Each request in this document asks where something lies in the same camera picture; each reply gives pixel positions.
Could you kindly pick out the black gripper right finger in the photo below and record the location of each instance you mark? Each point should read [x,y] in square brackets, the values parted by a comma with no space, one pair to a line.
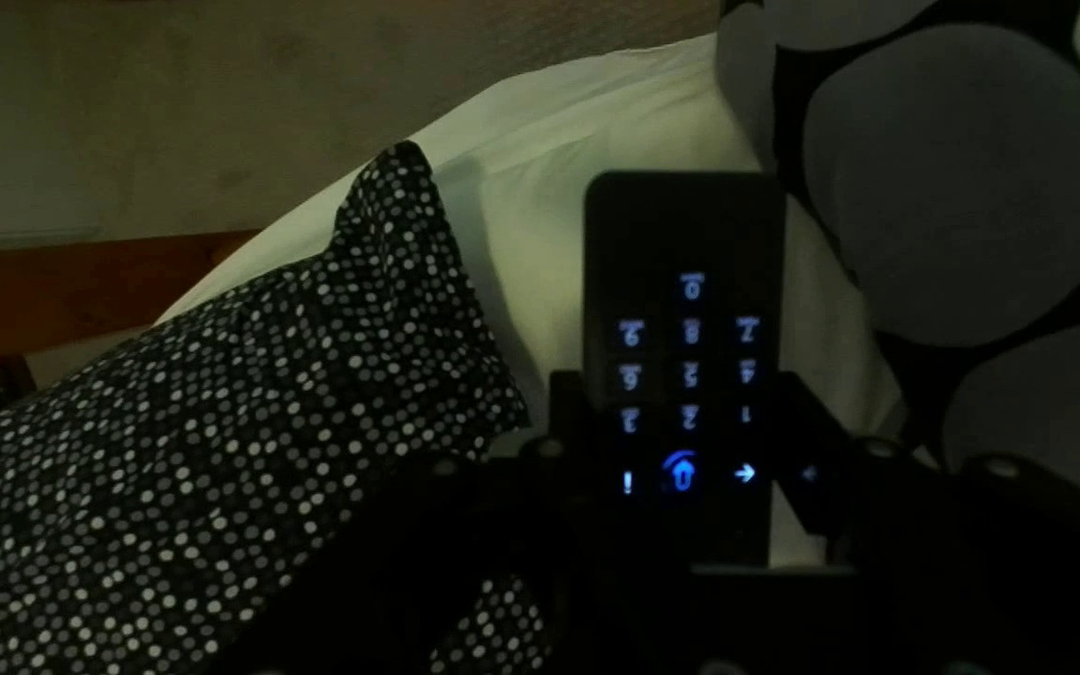
[940,551]

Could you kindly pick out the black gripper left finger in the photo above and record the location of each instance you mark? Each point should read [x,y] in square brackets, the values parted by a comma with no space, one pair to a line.
[489,551]

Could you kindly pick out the black remote control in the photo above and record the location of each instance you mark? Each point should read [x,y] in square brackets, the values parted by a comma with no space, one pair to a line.
[685,249]

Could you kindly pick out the white bedsheet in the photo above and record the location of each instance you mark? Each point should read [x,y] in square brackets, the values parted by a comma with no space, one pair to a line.
[540,151]

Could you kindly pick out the black speckled pillow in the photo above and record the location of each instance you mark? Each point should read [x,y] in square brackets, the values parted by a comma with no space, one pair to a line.
[254,416]

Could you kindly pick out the black duvet with large dots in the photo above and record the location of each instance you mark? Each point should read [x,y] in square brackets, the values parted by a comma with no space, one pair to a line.
[965,189]

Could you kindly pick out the wooden bunk bed frame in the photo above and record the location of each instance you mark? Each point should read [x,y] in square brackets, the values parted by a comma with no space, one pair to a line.
[64,296]

